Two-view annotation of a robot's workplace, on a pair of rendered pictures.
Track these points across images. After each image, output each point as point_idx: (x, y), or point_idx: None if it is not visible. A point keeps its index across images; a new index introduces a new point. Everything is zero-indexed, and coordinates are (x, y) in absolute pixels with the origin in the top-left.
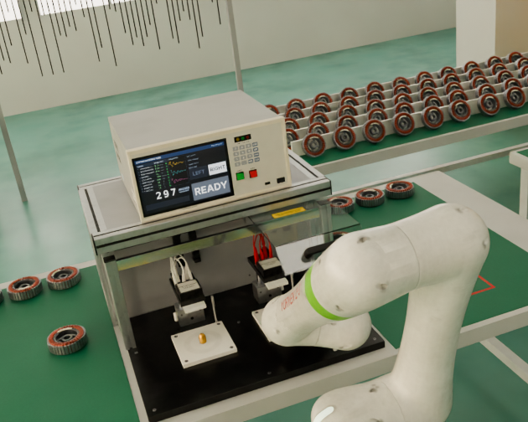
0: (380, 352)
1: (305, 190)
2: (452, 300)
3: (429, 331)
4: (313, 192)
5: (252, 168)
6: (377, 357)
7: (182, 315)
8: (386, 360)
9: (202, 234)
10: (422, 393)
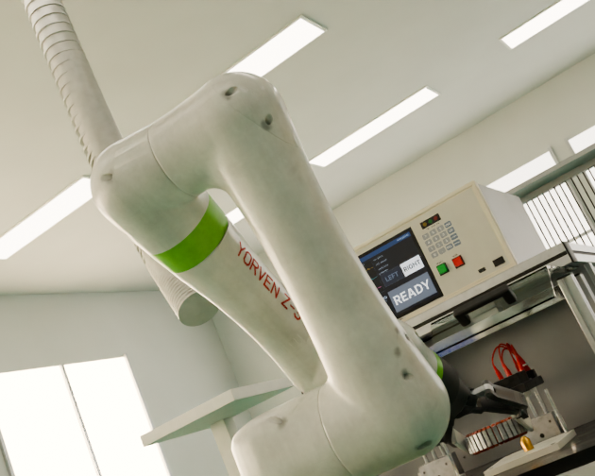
0: None
1: (529, 263)
2: (243, 189)
3: (270, 255)
4: (542, 264)
5: (455, 255)
6: (594, 464)
7: (424, 472)
8: None
9: (458, 370)
10: (332, 370)
